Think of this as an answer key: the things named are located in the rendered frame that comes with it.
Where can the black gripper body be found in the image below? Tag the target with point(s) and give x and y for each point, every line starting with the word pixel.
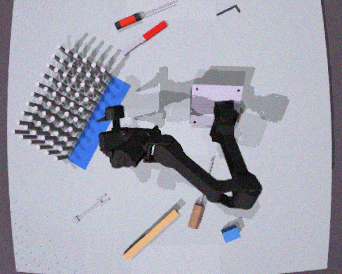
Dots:
pixel 115 113

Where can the grey metal wrench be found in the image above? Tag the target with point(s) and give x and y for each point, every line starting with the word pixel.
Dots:
pixel 99 203

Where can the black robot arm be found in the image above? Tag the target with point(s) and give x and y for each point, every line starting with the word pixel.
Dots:
pixel 244 186

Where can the red-handled screwdriver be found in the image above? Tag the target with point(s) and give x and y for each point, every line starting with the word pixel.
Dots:
pixel 134 18

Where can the tan flat bar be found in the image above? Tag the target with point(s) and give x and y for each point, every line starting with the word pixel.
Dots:
pixel 144 239

